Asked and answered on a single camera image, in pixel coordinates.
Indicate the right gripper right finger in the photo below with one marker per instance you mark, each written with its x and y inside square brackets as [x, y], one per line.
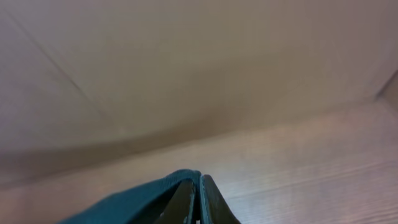
[214, 209]

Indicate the dark navy t-shirt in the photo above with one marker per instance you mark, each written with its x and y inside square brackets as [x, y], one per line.
[122, 207]

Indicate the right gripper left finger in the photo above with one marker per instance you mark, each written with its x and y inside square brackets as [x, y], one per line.
[179, 209]

